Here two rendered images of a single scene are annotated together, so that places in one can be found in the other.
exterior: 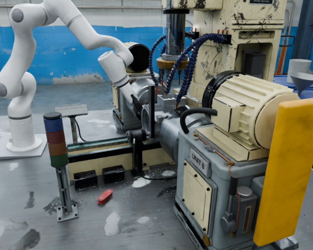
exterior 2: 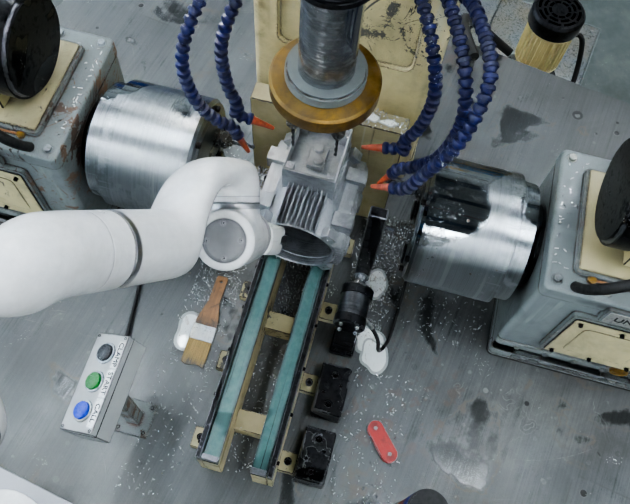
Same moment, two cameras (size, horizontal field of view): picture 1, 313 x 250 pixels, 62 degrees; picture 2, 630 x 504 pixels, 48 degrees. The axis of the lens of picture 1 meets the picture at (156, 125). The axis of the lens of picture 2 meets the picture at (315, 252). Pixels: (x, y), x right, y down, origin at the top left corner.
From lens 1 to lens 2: 1.29 m
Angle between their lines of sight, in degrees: 58
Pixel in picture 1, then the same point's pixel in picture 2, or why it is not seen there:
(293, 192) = not seen: outside the picture
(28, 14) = not seen: outside the picture
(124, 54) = (251, 187)
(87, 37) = (188, 259)
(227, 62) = not seen: hidden behind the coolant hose
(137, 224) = (484, 426)
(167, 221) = (504, 378)
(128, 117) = not seen: hidden behind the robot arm
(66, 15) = (114, 276)
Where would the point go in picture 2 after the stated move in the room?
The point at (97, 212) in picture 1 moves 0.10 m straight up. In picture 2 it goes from (413, 476) to (423, 469)
